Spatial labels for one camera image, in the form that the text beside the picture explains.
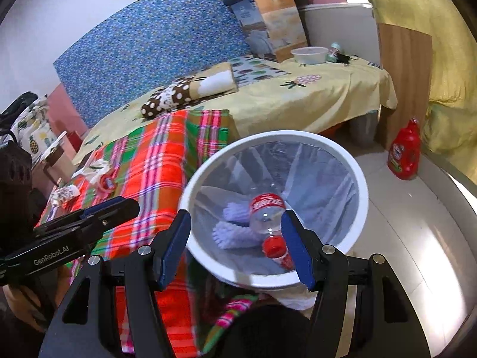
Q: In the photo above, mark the white knitted sock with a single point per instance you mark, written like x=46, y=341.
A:
x=234, y=235
x=234, y=212

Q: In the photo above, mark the clear bottle pink label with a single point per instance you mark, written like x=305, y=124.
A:
x=289, y=263

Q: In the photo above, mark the clear plastic bin liner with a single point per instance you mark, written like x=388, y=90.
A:
x=316, y=194

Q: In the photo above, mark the black cloth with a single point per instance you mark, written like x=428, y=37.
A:
x=18, y=106

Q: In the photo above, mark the white paper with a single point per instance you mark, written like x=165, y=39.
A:
x=93, y=167

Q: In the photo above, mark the black face mask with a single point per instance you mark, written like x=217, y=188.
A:
x=343, y=59

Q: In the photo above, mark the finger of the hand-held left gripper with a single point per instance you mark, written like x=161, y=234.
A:
x=67, y=219
x=119, y=209

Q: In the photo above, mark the yellow fruit print bedsheet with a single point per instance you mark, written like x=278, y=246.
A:
x=298, y=97

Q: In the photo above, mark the red detergent bottle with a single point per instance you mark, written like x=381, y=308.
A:
x=404, y=156

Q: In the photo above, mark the fruit print pillow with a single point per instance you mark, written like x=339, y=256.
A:
x=253, y=71

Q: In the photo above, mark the wooden board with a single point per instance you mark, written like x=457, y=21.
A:
x=406, y=82

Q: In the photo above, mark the pineapple print bedding bundle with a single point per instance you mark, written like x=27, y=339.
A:
x=33, y=130

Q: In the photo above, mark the brown polka dot pillow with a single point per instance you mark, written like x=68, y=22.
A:
x=167, y=97

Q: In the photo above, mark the clear bottle red label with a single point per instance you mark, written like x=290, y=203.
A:
x=266, y=216

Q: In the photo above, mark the white cabinet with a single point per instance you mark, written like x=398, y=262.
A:
x=335, y=22

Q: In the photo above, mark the red green plaid blanket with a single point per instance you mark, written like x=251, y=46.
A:
x=149, y=156

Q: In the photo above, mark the patterned paper cup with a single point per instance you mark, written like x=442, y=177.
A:
x=65, y=194

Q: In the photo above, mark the white round trash bin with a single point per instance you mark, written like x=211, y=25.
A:
x=359, y=209

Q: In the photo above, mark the yellow curtain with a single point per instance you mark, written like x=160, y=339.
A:
x=428, y=7

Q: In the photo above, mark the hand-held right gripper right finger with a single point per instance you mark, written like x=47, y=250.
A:
x=296, y=246

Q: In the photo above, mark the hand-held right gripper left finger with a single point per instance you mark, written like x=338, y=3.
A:
x=175, y=246

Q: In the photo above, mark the grey bed leg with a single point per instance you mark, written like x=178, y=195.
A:
x=362, y=128

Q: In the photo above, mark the white plastic bowl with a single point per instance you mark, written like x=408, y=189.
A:
x=309, y=56

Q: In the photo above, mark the small green bottle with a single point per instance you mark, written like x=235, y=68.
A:
x=333, y=54

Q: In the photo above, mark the blue floral headboard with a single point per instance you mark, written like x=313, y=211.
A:
x=149, y=44

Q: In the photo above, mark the small cup red lid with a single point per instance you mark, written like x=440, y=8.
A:
x=108, y=183

